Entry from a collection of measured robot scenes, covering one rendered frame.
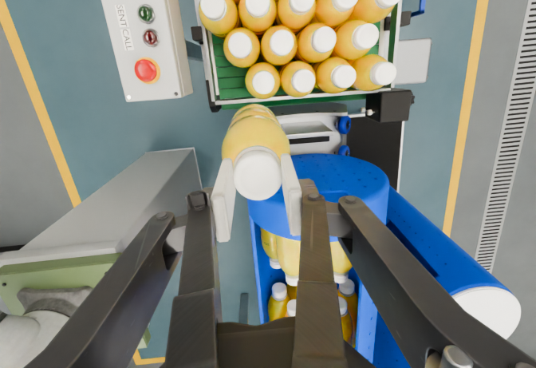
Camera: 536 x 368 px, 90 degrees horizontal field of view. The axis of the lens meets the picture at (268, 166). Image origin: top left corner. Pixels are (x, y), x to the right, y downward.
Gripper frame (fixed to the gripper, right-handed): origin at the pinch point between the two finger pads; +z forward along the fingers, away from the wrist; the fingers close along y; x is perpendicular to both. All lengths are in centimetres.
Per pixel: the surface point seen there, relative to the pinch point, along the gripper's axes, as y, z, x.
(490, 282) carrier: 63, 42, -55
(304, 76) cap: 8.9, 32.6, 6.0
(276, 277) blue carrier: 1, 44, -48
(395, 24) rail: 31, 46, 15
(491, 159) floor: 149, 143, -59
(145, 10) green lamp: -16.1, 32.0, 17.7
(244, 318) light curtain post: -22, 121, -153
